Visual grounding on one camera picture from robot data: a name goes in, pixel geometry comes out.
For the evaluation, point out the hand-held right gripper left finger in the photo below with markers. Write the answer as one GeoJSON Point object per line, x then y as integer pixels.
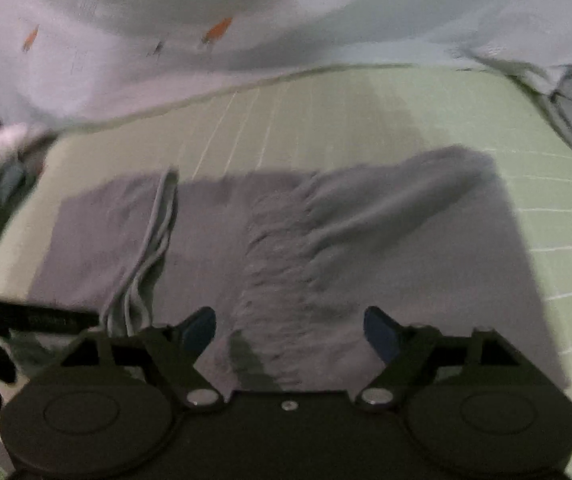
{"type": "Point", "coordinates": [198, 327]}

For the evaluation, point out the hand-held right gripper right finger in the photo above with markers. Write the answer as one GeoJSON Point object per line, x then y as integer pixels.
{"type": "Point", "coordinates": [381, 327]}

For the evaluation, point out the grey shirt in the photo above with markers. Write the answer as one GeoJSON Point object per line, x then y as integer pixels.
{"type": "Point", "coordinates": [366, 240]}

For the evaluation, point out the green grid mat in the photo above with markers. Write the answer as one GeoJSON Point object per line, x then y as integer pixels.
{"type": "Point", "coordinates": [316, 120]}

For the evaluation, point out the carrot print light curtain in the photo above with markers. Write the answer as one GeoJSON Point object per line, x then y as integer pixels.
{"type": "Point", "coordinates": [316, 10]}

